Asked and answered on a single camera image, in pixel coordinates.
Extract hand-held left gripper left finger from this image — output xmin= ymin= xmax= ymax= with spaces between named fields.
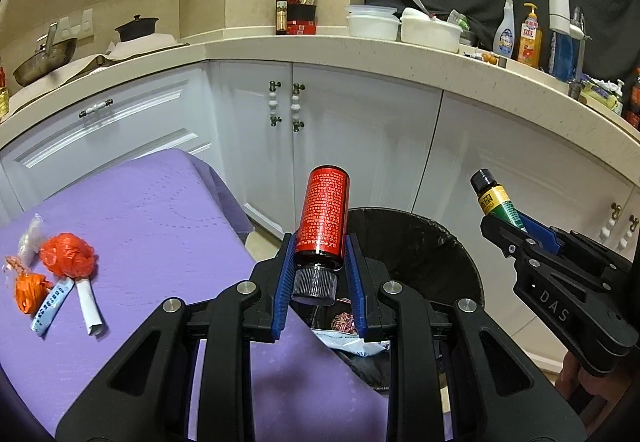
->
xmin=55 ymin=231 xmax=298 ymax=442

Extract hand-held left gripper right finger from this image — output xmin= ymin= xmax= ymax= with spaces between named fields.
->
xmin=344 ymin=231 xmax=588 ymax=442

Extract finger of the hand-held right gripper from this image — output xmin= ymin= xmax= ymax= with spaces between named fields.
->
xmin=480 ymin=213 xmax=548 ymax=269
xmin=515 ymin=209 xmax=565 ymax=255

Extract red checkered ribbon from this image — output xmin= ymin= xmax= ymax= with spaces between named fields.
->
xmin=330 ymin=312 xmax=357 ymax=335

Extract small bottle with yellow label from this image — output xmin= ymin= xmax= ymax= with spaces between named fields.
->
xmin=470 ymin=168 xmax=528 ymax=230

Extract white pouch with black text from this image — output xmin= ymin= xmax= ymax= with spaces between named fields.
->
xmin=310 ymin=328 xmax=396 ymax=358

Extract trash bin with black bag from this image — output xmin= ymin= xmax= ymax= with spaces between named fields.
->
xmin=295 ymin=207 xmax=485 ymax=395

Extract red bottle with black cap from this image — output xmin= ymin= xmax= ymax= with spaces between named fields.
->
xmin=291 ymin=165 xmax=351 ymax=307

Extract small white sachet dark end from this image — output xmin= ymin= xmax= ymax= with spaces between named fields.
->
xmin=75 ymin=276 xmax=107 ymax=337

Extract red-orange plastic bag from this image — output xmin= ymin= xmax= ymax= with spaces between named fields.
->
xmin=40 ymin=232 xmax=96 ymax=279

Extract light blue white sachet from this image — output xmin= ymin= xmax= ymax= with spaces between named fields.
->
xmin=30 ymin=278 xmax=75 ymax=338

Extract small orange bag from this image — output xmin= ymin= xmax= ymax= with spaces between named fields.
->
xmin=14 ymin=272 xmax=53 ymax=314

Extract clear plastic bag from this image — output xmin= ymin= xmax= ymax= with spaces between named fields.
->
xmin=17 ymin=213 xmax=47 ymax=268

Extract person's right hand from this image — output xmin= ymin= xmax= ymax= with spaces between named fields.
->
xmin=560 ymin=349 xmax=636 ymax=423

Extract purple tablecloth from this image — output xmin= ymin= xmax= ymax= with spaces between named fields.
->
xmin=0 ymin=147 xmax=396 ymax=442

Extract white kitchen cabinets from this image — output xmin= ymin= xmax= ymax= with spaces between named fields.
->
xmin=0 ymin=60 xmax=640 ymax=373

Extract orange dish soap bottle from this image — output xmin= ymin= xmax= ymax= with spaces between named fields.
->
xmin=516 ymin=2 xmax=543 ymax=68

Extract white spray bottle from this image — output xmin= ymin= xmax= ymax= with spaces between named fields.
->
xmin=492 ymin=0 xmax=516 ymax=59

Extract green and white packet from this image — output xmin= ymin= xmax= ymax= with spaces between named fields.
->
xmin=447 ymin=10 xmax=476 ymax=46

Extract white rectangular container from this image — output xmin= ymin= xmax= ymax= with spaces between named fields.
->
xmin=400 ymin=7 xmax=463 ymax=54

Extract white faucet water filter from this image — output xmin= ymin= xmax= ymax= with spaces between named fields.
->
xmin=547 ymin=0 xmax=572 ymax=36

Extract beige kitchen countertop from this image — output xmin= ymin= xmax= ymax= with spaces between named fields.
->
xmin=0 ymin=30 xmax=640 ymax=158

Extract white round container clear lid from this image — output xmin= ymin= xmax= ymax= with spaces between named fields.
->
xmin=345 ymin=4 xmax=401 ymax=42

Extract red and black box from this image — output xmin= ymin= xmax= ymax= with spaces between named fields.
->
xmin=286 ymin=4 xmax=319 ymax=34

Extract beige stove cover cloth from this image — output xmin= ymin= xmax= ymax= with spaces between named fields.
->
xmin=55 ymin=35 xmax=188 ymax=86

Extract black pot with lid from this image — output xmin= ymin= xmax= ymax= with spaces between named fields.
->
xmin=114 ymin=14 xmax=160 ymax=43

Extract steel frying pan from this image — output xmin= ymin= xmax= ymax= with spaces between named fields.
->
xmin=12 ymin=22 xmax=78 ymax=87

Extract yellow cooking oil bottle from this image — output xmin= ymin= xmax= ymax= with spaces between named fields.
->
xmin=0 ymin=67 xmax=12 ymax=115

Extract white ceramic cabinet handle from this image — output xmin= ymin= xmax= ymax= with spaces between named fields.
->
xmin=600 ymin=203 xmax=623 ymax=243
xmin=619 ymin=216 xmax=640 ymax=250
xmin=268 ymin=81 xmax=282 ymax=127
xmin=78 ymin=99 xmax=114 ymax=118
xmin=291 ymin=82 xmax=307 ymax=130

